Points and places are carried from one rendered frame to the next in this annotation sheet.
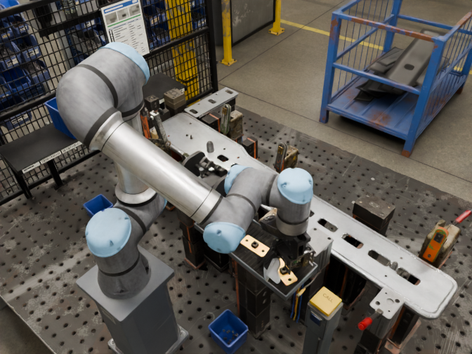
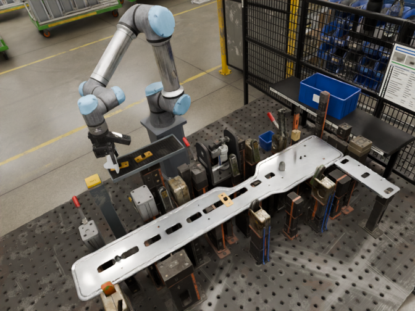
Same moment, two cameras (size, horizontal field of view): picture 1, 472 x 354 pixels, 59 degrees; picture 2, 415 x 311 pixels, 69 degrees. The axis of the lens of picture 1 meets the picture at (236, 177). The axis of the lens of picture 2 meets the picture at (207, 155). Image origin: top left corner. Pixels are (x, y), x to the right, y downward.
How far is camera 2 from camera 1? 1.71 m
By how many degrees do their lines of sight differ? 73
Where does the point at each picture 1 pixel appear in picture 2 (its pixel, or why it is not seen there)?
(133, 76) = (144, 22)
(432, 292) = (86, 275)
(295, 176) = (86, 99)
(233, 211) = (88, 85)
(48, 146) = (291, 92)
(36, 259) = (241, 124)
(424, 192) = not seen: outside the picture
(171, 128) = (316, 147)
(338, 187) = not seen: outside the picture
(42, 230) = (262, 123)
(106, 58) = (144, 7)
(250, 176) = (105, 91)
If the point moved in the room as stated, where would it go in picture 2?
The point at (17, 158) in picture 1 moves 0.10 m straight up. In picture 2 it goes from (280, 83) to (281, 70)
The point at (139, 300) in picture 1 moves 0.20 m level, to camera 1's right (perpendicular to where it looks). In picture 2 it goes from (146, 124) to (133, 147)
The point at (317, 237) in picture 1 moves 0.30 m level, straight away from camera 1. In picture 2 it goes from (142, 196) to (202, 219)
